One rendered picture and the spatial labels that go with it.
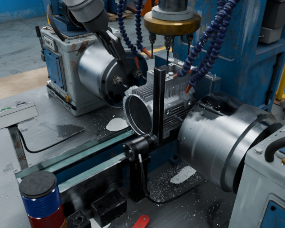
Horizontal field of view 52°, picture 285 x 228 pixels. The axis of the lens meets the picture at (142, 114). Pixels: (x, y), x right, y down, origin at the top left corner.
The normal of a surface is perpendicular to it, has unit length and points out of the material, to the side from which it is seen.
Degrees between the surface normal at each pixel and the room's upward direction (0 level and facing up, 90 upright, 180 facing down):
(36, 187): 0
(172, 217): 0
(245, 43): 90
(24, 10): 90
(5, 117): 64
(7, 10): 90
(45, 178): 0
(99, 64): 47
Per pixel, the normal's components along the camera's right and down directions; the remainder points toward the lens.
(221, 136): -0.57, -0.33
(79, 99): 0.62, 0.43
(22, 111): 0.56, 0.01
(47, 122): 0.00, -0.84
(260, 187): -0.78, 0.33
